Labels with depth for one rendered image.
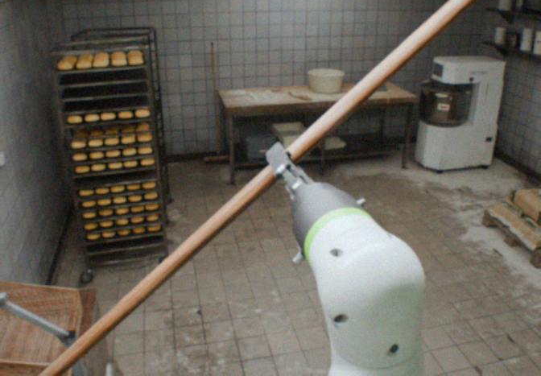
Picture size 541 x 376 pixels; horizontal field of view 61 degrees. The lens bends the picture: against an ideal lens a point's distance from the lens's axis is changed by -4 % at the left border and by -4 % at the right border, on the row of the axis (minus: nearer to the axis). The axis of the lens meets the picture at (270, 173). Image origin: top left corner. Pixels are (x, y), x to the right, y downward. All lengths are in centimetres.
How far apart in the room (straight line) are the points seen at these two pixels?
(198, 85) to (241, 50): 66
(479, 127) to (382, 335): 560
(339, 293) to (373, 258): 5
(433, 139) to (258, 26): 243
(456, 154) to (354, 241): 552
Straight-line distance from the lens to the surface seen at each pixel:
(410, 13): 648
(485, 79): 595
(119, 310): 91
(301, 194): 63
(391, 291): 46
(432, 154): 590
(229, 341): 332
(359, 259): 47
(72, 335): 208
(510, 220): 471
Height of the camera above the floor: 226
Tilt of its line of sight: 23 degrees down
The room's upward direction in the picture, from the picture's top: straight up
